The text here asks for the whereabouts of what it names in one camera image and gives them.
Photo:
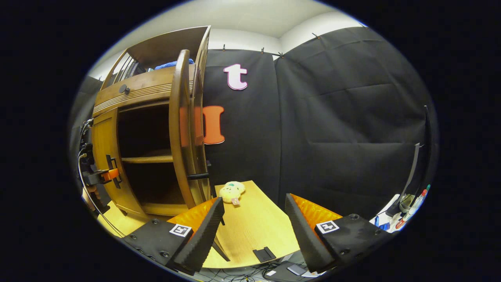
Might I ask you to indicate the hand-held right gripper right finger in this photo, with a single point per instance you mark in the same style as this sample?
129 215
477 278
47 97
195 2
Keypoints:
303 239

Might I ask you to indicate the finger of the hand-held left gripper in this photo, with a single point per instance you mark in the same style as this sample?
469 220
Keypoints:
111 174

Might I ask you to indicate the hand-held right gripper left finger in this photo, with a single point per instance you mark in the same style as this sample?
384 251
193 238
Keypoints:
203 239

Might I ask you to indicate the wooden cabinet door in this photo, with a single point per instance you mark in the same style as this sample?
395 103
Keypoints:
179 129
102 141

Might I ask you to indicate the wooden double-door shoe cabinet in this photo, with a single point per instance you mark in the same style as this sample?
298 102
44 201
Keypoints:
166 45

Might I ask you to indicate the wooden cabinet drawer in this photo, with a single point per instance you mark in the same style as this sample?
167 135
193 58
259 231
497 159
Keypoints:
148 86

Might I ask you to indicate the black table clamp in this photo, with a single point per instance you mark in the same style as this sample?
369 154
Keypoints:
264 254

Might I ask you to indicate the cream plush toy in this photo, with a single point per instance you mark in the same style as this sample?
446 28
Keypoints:
231 190

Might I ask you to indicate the small blue object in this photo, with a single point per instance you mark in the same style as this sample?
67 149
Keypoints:
381 226

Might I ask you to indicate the red marker pen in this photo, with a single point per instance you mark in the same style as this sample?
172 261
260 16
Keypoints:
400 224

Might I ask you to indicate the blue towel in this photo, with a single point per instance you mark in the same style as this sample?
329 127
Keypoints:
170 64

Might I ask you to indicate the black backdrop cloth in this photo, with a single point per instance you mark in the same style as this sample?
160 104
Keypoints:
332 117

